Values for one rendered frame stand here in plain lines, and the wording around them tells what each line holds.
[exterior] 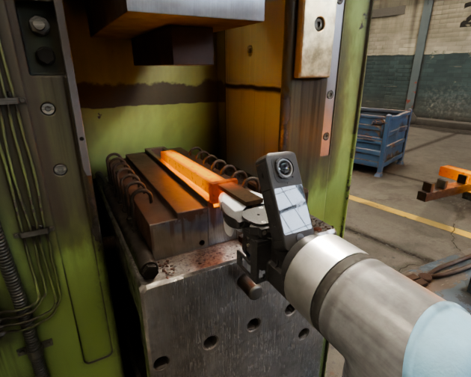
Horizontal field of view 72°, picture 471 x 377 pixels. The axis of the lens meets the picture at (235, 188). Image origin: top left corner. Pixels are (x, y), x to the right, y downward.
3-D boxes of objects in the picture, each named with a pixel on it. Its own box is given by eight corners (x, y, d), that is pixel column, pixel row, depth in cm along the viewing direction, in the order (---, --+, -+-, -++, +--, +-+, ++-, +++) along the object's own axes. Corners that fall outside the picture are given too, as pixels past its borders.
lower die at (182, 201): (259, 233, 61) (259, 190, 58) (153, 261, 52) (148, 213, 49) (182, 172, 95) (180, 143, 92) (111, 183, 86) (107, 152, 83)
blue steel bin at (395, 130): (403, 163, 429) (415, 108, 403) (380, 177, 376) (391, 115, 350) (323, 148, 507) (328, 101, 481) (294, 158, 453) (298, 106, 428)
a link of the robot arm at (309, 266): (314, 268, 28) (388, 241, 32) (280, 241, 32) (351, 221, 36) (306, 345, 31) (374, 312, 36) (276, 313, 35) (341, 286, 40)
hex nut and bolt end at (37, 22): (57, 65, 49) (48, 13, 47) (36, 65, 48) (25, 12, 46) (57, 65, 51) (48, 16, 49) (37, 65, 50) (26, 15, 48)
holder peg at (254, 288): (264, 298, 52) (264, 284, 51) (250, 303, 51) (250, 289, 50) (250, 283, 56) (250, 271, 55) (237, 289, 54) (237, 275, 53)
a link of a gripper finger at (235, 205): (206, 224, 52) (236, 250, 45) (205, 191, 50) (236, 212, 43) (223, 220, 54) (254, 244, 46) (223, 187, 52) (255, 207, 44)
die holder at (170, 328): (318, 393, 78) (339, 228, 62) (164, 484, 61) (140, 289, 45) (217, 271, 124) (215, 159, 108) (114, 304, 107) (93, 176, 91)
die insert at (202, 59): (214, 65, 57) (213, 27, 55) (173, 65, 53) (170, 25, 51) (164, 66, 81) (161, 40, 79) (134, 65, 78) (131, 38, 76)
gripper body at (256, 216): (232, 262, 45) (282, 316, 36) (232, 206, 42) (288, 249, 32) (276, 247, 49) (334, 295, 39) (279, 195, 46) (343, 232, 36)
